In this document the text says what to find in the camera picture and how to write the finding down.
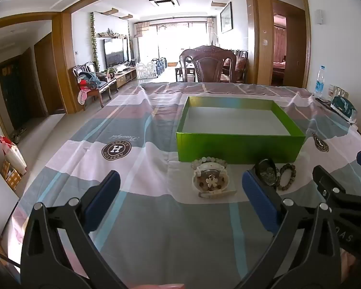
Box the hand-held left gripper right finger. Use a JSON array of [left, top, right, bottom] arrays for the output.
[[223, 170, 342, 289]]

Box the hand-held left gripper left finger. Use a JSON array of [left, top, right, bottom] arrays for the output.
[[20, 170, 121, 289]]

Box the brown bead bracelet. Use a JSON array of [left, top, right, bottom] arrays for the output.
[[276, 163, 297, 191]]

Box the green cardboard box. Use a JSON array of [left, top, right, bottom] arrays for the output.
[[176, 96, 306, 163]]

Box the plaid tablecloth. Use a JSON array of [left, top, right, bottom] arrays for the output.
[[0, 82, 361, 289]]

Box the teal gift box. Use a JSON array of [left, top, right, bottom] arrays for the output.
[[330, 96, 357, 124]]

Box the beige patterned box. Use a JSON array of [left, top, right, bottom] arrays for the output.
[[328, 85, 350, 100]]

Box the clear water bottle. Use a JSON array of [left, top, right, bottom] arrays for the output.
[[314, 65, 326, 98]]

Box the red and white shopping bag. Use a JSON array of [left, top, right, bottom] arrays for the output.
[[0, 135, 28, 176]]

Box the wooden armchair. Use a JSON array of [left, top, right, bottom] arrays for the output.
[[73, 61, 119, 108]]

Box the pile of clothes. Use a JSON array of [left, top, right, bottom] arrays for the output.
[[77, 72, 102, 105]]

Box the wooden television cabinet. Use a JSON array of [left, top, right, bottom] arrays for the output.
[[108, 66, 138, 89]]

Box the dark entrance door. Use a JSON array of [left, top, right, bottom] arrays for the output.
[[0, 55, 29, 131]]

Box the white baby fence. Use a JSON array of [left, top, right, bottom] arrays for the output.
[[134, 58, 168, 79]]

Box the carved wooden dining chair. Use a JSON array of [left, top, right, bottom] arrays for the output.
[[180, 45, 238, 83]]

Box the flat screen television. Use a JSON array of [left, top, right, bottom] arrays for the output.
[[104, 38, 130, 69]]

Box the white standing air conditioner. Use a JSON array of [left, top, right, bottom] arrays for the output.
[[132, 37, 141, 64]]

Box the green ivy garland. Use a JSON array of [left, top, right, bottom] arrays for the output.
[[90, 12, 101, 72]]

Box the rectangular ceiling light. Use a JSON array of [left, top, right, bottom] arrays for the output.
[[149, 0, 180, 7]]

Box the clear bead bracelet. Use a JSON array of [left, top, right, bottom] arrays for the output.
[[191, 157, 229, 171]]

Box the wall shelf with ornaments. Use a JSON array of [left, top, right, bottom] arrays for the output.
[[97, 28, 129, 40]]

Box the framed wall painting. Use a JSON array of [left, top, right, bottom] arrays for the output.
[[220, 2, 233, 34]]

